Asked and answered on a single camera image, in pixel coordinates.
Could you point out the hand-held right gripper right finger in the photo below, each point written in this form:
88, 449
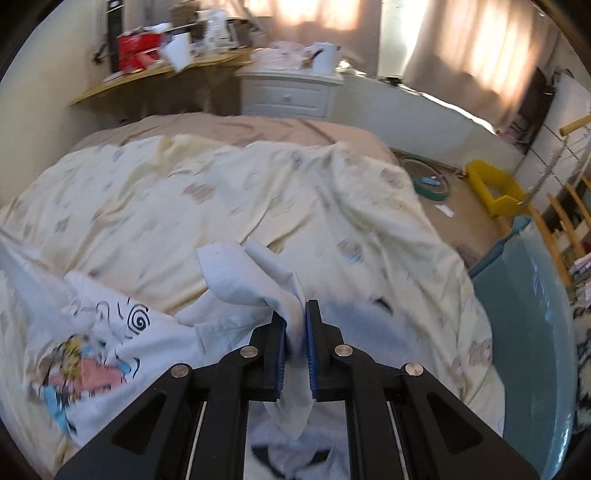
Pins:
314, 355

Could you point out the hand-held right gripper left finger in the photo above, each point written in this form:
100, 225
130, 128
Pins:
279, 355

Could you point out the white cartoon print t-shirt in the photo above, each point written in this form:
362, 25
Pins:
152, 332

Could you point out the yellow bear print blanket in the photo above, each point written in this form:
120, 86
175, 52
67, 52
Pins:
231, 207

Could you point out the round green floor tray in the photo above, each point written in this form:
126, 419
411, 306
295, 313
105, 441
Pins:
436, 194

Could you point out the bed with beige sheet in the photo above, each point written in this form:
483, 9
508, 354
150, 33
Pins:
277, 129

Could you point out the yellow plastic bin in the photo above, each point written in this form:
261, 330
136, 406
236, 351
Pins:
489, 184

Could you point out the white nightstand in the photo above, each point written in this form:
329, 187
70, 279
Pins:
286, 94

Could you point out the black white patterned cloth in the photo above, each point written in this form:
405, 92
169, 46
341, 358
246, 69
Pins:
582, 323

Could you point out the wooden slatted rack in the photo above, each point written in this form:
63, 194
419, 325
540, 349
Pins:
565, 217

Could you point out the pile of papers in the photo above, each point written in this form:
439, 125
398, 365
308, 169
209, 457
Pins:
279, 55

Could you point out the wooden desk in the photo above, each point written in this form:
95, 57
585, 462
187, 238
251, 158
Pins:
138, 81

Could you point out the white paper bag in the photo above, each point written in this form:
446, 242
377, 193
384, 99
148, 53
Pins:
178, 53

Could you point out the white tiled panel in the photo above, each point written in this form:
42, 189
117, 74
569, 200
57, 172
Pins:
561, 152

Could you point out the pile of white packages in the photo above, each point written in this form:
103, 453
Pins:
217, 30

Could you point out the dark hanging garment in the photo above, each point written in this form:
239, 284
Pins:
535, 106

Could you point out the red box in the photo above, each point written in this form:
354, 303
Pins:
138, 50

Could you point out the beige curtain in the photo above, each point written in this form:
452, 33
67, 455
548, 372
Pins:
461, 46

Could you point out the dark tall device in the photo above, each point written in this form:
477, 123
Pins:
114, 32

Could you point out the teal bed rail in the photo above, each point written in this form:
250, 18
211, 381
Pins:
526, 332

